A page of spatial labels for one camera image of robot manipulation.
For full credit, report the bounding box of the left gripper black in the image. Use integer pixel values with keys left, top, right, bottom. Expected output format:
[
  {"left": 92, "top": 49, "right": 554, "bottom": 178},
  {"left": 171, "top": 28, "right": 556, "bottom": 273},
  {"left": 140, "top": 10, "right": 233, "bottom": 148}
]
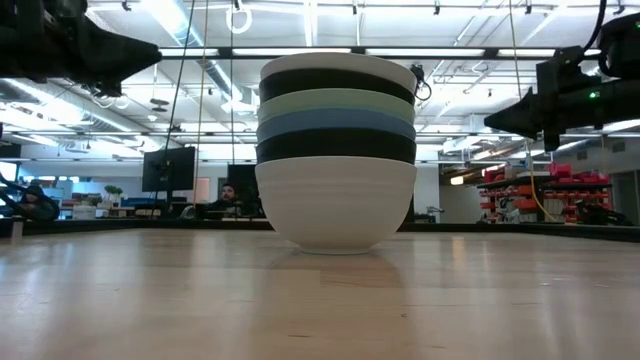
[{"left": 0, "top": 19, "right": 163, "bottom": 97}]

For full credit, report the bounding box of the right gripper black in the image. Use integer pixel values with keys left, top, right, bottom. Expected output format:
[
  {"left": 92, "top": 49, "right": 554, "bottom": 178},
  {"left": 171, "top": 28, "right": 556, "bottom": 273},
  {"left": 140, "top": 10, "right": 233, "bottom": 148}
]
[{"left": 483, "top": 77, "right": 640, "bottom": 152}]

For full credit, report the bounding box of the blue bowl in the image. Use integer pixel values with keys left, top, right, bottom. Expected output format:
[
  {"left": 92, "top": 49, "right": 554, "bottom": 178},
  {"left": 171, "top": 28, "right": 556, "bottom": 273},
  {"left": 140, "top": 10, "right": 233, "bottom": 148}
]
[{"left": 256, "top": 108, "right": 417, "bottom": 144}]

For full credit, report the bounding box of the black bowl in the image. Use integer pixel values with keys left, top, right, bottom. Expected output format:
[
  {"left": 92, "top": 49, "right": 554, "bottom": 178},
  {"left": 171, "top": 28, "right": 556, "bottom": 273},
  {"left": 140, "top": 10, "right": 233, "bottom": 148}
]
[
  {"left": 255, "top": 127, "right": 418, "bottom": 165},
  {"left": 258, "top": 67, "right": 416, "bottom": 106}
]

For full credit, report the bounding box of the mint green bowl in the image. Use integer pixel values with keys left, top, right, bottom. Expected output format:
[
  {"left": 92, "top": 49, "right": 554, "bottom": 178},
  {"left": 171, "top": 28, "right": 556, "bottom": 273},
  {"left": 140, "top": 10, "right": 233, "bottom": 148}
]
[{"left": 257, "top": 88, "right": 416, "bottom": 125}]

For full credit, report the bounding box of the small white smooth bowl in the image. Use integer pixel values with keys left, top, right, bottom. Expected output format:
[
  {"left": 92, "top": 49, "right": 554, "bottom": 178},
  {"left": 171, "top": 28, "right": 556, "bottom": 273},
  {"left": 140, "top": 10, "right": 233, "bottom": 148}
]
[{"left": 259, "top": 51, "right": 418, "bottom": 94}]

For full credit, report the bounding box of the large white speckled ridged bowl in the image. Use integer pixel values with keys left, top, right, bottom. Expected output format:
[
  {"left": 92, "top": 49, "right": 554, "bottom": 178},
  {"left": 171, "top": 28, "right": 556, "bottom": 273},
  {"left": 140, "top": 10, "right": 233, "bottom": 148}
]
[{"left": 254, "top": 155, "right": 418, "bottom": 256}]

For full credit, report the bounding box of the shelf with red orange bins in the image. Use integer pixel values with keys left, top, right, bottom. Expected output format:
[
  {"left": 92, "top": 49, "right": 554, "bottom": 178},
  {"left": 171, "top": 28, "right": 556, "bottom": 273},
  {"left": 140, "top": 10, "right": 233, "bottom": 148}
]
[{"left": 477, "top": 162, "right": 615, "bottom": 225}]

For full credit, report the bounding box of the large black computer monitor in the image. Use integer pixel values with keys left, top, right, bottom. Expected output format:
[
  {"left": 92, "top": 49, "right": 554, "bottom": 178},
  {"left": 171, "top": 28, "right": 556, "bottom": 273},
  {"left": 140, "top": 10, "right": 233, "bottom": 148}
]
[{"left": 141, "top": 145, "right": 197, "bottom": 194}]

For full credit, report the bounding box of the person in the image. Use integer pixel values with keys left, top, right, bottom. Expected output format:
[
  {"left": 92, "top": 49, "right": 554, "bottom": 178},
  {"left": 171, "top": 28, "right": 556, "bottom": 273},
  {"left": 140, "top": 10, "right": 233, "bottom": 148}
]
[
  {"left": 205, "top": 182, "right": 254, "bottom": 220},
  {"left": 18, "top": 184, "right": 62, "bottom": 222}
]

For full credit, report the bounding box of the small black computer monitor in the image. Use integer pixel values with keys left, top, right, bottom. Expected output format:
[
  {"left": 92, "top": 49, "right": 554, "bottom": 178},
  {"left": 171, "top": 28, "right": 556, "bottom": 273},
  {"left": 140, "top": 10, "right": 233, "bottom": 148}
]
[{"left": 227, "top": 163, "right": 260, "bottom": 202}]

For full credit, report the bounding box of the yellow hanging cable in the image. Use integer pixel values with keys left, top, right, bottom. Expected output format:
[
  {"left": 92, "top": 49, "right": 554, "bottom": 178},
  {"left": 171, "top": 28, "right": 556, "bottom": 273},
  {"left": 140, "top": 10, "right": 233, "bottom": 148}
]
[{"left": 508, "top": 0, "right": 559, "bottom": 224}]

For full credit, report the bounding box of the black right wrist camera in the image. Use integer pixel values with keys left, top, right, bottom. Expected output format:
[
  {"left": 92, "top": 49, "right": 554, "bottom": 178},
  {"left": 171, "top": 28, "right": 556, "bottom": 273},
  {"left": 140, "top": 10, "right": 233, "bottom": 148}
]
[{"left": 536, "top": 45, "right": 601, "bottom": 94}]

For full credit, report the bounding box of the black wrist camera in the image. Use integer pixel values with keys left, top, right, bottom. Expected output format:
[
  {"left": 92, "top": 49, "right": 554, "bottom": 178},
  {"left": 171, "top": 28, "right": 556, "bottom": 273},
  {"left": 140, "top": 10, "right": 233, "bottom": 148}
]
[
  {"left": 536, "top": 45, "right": 601, "bottom": 94},
  {"left": 29, "top": 0, "right": 90, "bottom": 24}
]

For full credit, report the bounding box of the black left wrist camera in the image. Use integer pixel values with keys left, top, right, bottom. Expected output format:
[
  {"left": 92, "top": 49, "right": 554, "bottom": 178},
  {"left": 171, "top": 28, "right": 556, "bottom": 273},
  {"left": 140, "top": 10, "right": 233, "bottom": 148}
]
[{"left": 29, "top": 0, "right": 90, "bottom": 24}]

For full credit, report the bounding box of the black aluminium table frame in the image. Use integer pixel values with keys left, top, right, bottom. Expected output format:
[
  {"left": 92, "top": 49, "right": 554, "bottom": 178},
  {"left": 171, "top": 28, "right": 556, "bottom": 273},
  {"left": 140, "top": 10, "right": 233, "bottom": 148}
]
[{"left": 0, "top": 215, "right": 640, "bottom": 245}]

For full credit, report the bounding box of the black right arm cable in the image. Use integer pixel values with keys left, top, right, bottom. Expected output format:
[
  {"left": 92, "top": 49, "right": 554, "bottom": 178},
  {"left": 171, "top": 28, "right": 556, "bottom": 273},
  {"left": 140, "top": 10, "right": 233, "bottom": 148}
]
[{"left": 582, "top": 0, "right": 609, "bottom": 52}]

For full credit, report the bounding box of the black coiled hanging cable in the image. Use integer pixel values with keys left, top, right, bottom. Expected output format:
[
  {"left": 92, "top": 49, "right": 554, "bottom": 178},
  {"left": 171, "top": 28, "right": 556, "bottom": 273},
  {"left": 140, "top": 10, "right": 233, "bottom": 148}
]
[{"left": 409, "top": 63, "right": 434, "bottom": 102}]

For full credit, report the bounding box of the white looped hanging cable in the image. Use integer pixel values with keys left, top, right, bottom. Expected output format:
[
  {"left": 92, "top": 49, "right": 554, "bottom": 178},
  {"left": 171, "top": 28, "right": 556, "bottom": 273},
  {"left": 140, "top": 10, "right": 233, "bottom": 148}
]
[{"left": 225, "top": 0, "right": 254, "bottom": 36}]

